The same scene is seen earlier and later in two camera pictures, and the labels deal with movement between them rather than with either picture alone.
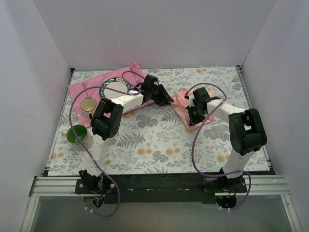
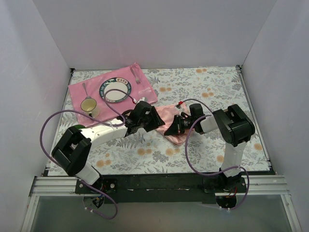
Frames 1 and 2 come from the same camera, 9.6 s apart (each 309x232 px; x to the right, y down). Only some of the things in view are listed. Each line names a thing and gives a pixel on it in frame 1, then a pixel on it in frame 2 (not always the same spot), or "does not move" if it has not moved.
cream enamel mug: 88,105 does not move
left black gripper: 160,94 to 149,118
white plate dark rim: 118,83 does not move
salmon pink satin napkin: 180,102 to 168,113
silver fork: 136,76 does not move
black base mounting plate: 161,187 does not move
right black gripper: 194,113 to 179,124
